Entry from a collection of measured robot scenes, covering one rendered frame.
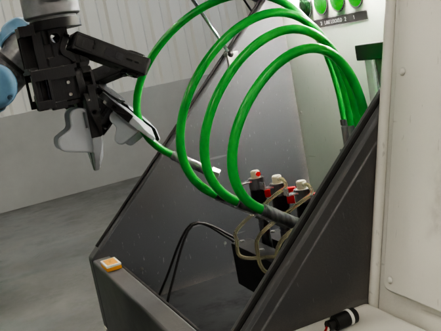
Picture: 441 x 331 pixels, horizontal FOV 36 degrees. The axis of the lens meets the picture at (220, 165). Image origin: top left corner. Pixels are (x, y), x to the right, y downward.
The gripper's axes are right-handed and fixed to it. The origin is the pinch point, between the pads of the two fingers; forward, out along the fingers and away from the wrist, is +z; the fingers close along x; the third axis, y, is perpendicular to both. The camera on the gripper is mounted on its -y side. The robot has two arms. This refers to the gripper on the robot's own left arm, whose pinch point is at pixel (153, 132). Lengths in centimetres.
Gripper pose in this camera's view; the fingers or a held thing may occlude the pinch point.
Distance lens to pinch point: 124.5
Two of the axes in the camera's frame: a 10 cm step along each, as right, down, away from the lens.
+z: 7.7, 6.2, -1.8
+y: -6.0, 7.9, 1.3
